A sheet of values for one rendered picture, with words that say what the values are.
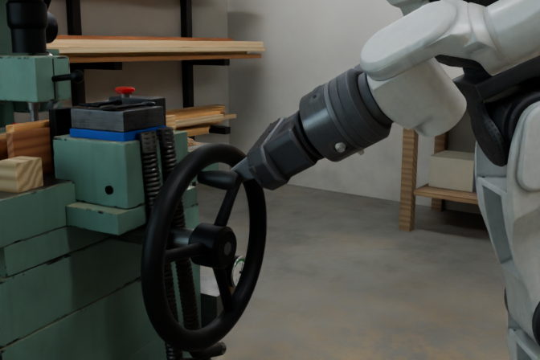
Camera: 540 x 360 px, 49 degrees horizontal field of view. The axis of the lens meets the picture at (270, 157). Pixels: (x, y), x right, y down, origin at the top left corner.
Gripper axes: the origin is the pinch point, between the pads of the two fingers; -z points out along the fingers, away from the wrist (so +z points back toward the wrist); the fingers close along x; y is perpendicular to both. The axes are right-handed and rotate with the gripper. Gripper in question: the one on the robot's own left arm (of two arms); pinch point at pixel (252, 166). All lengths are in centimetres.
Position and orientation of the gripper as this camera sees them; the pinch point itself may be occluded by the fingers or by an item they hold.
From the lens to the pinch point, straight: 75.9
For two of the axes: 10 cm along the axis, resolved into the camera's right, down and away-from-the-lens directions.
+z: 7.6, -4.2, -5.0
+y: -5.7, -7.9, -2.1
